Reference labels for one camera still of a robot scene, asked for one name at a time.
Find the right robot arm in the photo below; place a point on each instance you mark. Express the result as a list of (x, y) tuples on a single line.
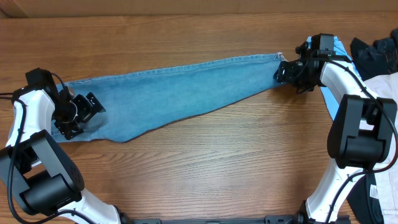
[(360, 135)]

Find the dark patterned garment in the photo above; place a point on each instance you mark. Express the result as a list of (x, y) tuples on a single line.
[(380, 58)]

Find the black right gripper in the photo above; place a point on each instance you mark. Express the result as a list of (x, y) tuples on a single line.
[(284, 75)]

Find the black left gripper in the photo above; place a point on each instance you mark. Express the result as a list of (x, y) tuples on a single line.
[(87, 112)]

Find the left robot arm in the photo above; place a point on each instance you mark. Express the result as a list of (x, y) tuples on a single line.
[(38, 174)]

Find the light blue denim jeans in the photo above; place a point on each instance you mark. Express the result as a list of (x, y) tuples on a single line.
[(138, 102)]

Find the black garment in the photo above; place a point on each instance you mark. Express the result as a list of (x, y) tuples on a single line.
[(364, 201)]

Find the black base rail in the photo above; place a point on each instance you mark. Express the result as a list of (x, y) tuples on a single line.
[(268, 219)]

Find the light blue t-shirt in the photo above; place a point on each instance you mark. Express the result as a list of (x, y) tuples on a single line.
[(338, 81)]

